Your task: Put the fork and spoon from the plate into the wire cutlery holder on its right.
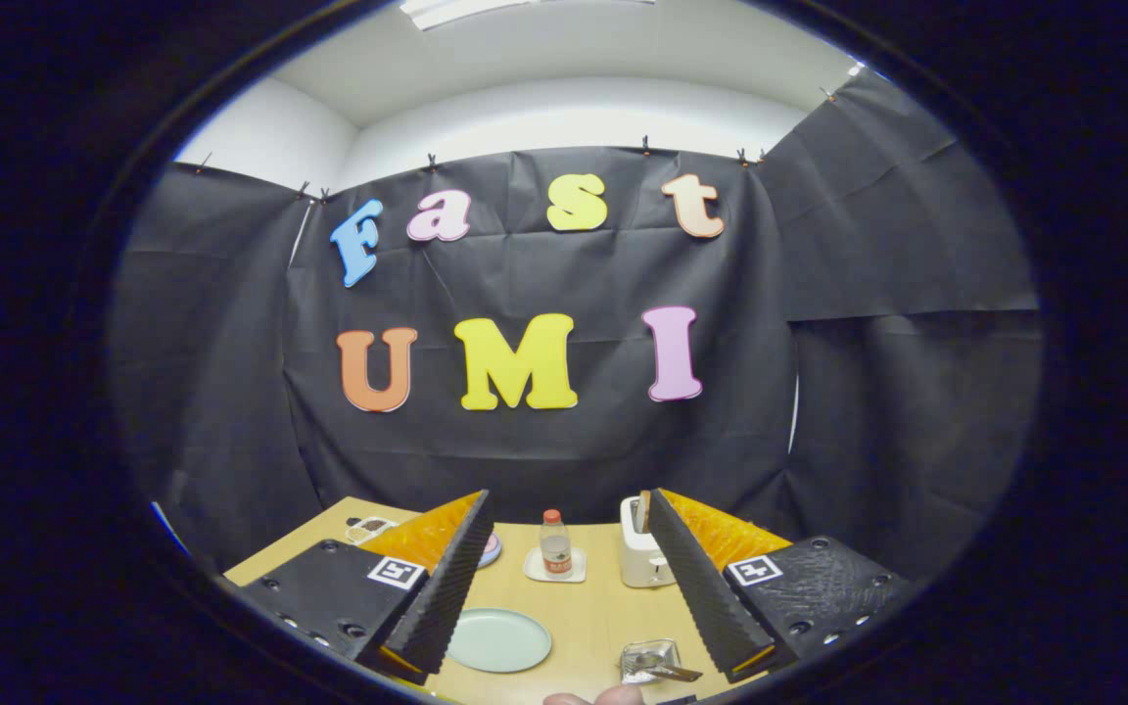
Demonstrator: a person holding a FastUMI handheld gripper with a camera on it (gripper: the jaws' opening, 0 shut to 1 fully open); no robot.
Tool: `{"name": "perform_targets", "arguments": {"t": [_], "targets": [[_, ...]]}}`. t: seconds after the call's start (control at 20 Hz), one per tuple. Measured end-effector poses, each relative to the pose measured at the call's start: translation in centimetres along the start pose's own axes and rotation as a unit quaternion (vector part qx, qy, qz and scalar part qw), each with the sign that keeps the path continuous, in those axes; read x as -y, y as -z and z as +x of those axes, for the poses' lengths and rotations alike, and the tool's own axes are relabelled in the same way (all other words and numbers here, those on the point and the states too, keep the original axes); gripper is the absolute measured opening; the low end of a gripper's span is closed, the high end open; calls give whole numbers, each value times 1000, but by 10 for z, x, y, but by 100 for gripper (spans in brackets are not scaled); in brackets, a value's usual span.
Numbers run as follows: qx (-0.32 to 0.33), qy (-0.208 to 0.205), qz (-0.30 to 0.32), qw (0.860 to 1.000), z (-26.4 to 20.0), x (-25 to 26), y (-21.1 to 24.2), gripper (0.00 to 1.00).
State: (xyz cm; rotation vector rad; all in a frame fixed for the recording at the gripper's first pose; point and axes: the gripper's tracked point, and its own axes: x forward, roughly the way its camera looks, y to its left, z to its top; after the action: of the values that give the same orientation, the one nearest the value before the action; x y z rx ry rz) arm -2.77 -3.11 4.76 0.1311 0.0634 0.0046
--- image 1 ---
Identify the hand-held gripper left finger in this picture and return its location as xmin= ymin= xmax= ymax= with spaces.
xmin=234 ymin=490 xmax=495 ymax=686

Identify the row of cloth clips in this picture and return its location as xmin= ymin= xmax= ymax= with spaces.
xmin=197 ymin=88 xmax=837 ymax=202

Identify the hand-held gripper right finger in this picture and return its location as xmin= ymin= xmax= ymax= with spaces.
xmin=646 ymin=488 xmax=917 ymax=684

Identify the ceiling light panel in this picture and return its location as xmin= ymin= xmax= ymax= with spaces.
xmin=399 ymin=0 xmax=658 ymax=30

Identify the clear square glass dish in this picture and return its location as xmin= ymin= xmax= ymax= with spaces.
xmin=620 ymin=638 xmax=682 ymax=684

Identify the white square coaster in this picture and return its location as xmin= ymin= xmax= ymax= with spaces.
xmin=523 ymin=545 xmax=588 ymax=585

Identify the light green plate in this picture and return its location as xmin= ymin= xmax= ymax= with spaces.
xmin=446 ymin=608 xmax=553 ymax=674

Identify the clear water bottle red cap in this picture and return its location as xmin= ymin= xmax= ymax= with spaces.
xmin=540 ymin=509 xmax=573 ymax=579

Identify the white toaster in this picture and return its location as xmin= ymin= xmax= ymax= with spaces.
xmin=620 ymin=495 xmax=678 ymax=589

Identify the white divided sauce dish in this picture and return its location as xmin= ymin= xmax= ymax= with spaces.
xmin=344 ymin=515 xmax=399 ymax=545

